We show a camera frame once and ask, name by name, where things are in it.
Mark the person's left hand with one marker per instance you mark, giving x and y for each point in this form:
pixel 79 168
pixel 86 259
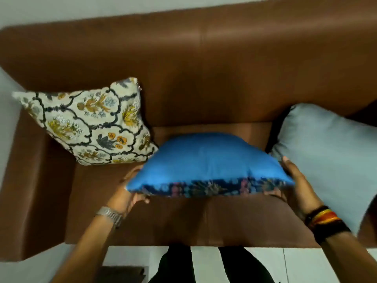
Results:
pixel 123 197

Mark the person's right hand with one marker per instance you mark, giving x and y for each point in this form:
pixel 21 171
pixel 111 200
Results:
pixel 300 191

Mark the person's left thumb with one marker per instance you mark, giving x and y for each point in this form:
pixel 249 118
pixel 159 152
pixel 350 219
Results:
pixel 133 173

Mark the person's right thumb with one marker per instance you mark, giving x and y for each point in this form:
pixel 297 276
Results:
pixel 288 167

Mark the blue cushion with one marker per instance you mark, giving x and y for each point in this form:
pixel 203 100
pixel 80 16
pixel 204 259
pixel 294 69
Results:
pixel 206 162

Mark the person's right forearm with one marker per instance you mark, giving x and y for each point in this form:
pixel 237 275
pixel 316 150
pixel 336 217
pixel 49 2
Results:
pixel 350 256

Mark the person's left forearm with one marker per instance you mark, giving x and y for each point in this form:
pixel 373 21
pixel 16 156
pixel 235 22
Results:
pixel 85 250

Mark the light grey cushion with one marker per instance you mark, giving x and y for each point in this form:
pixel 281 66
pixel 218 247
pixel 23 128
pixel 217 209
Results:
pixel 330 162

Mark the silver wristwatch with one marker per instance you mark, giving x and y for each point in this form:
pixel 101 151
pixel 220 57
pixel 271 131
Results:
pixel 109 215

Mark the cream floral cushion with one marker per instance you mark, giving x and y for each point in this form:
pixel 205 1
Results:
pixel 91 123

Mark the black red yellow wristbands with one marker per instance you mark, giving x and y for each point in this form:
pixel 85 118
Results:
pixel 325 222

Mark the brown sofa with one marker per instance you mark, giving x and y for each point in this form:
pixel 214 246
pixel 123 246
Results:
pixel 223 85

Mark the person's black trousers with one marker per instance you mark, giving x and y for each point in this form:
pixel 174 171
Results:
pixel 212 266

